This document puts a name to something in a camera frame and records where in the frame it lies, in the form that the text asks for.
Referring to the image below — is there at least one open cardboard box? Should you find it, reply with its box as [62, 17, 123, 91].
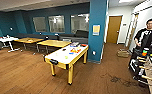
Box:
[116, 48, 132, 59]

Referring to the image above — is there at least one red orange game box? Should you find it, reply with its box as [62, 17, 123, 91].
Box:
[69, 47, 83, 55]

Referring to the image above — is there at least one flat red object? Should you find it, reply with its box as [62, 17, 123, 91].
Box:
[79, 43, 88, 48]

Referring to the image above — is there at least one dark grey sofa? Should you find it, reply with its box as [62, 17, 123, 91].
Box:
[58, 29, 90, 45]

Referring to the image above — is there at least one air hockey table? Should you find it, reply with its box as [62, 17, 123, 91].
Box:
[43, 43, 90, 86]

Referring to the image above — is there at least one yellow wooden table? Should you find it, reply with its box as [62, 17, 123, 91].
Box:
[13, 37, 46, 51]
[35, 39, 73, 55]

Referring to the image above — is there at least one framed interior window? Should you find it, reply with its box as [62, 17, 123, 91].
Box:
[70, 13, 91, 35]
[32, 16, 48, 34]
[47, 14, 66, 34]

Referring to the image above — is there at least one brown wooden door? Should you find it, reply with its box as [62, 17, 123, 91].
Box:
[105, 15, 123, 45]

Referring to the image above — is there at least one long dark grey bench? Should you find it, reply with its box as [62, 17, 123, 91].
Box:
[12, 32, 60, 43]

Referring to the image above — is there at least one black wheeled cart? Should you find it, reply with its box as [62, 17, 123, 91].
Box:
[128, 47, 150, 83]

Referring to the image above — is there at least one small white table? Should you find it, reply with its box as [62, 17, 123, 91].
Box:
[0, 36, 20, 54]

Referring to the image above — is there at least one person in black shirt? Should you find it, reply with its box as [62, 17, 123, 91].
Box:
[134, 17, 152, 52]

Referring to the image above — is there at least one white wall outlet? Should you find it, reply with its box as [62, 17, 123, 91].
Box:
[92, 50, 97, 56]

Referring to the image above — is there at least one pale framed wall sign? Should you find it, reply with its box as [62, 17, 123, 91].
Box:
[92, 24, 102, 37]

